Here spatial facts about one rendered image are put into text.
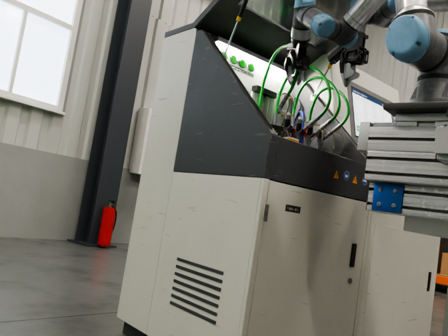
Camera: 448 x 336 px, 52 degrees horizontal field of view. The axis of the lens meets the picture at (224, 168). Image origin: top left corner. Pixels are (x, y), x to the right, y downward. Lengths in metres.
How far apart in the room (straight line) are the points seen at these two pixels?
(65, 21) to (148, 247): 4.24
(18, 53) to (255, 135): 4.21
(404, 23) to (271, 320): 1.08
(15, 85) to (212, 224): 4.11
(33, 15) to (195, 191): 4.22
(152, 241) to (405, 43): 1.36
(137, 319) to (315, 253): 0.87
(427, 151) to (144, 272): 1.34
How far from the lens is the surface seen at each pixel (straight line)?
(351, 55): 1.97
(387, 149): 1.46
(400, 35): 1.40
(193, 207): 1.93
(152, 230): 2.16
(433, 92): 1.46
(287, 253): 1.77
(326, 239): 1.93
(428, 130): 1.43
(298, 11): 1.79
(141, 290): 2.21
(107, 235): 5.57
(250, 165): 1.70
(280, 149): 1.69
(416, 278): 2.60
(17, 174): 5.58
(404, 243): 2.45
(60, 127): 5.81
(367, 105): 2.70
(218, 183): 1.82
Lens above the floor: 0.66
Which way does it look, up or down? 5 degrees up
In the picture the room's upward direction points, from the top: 9 degrees clockwise
